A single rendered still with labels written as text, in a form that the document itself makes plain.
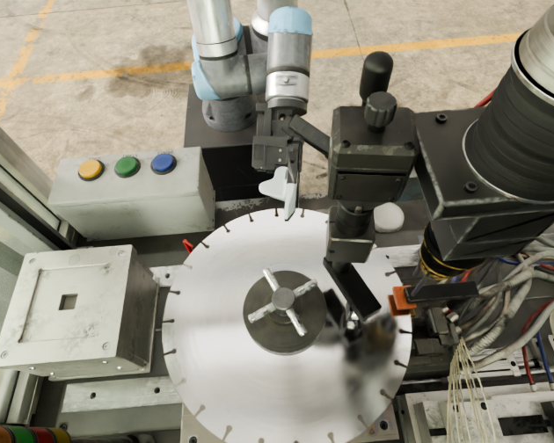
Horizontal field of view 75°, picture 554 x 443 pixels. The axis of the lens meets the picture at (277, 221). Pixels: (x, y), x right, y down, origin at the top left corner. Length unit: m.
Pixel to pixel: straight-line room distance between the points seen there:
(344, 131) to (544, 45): 0.11
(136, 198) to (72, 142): 1.62
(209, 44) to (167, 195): 0.28
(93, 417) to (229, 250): 0.38
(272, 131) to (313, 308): 0.31
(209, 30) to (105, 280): 0.46
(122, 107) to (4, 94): 0.79
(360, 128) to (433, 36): 2.53
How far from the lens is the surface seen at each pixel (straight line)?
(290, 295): 0.45
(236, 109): 0.95
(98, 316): 0.63
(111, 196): 0.73
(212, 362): 0.50
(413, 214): 0.84
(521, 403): 0.65
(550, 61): 0.22
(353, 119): 0.26
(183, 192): 0.69
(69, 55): 2.97
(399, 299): 0.50
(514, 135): 0.24
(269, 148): 0.62
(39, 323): 0.68
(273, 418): 0.48
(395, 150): 0.25
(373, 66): 0.27
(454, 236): 0.31
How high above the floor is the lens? 1.43
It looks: 59 degrees down
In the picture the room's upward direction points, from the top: 6 degrees counter-clockwise
